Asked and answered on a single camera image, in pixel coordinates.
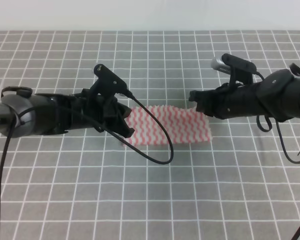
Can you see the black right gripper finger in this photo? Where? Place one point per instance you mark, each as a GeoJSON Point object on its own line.
{"type": "Point", "coordinates": [205, 107]}
{"type": "Point", "coordinates": [201, 96]}

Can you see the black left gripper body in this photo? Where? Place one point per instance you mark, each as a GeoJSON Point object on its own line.
{"type": "Point", "coordinates": [87, 109]}

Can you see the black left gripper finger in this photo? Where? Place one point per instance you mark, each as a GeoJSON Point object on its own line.
{"type": "Point", "coordinates": [119, 112]}
{"type": "Point", "coordinates": [121, 127]}

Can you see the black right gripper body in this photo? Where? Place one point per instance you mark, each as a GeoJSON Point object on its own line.
{"type": "Point", "coordinates": [236, 102]}

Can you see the pink white wavy towel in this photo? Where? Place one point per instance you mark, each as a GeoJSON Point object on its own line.
{"type": "Point", "coordinates": [184, 126]}

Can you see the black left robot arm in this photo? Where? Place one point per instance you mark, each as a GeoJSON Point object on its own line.
{"type": "Point", "coordinates": [47, 114]}

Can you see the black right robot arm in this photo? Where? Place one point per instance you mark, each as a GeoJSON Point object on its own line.
{"type": "Point", "coordinates": [277, 96]}

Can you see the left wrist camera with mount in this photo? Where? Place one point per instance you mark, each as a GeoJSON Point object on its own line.
{"type": "Point", "coordinates": [107, 85]}

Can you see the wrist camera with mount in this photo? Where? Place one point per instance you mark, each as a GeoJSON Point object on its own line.
{"type": "Point", "coordinates": [107, 85]}
{"type": "Point", "coordinates": [240, 70]}

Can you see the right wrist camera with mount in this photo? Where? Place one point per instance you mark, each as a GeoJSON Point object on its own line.
{"type": "Point", "coordinates": [240, 70]}

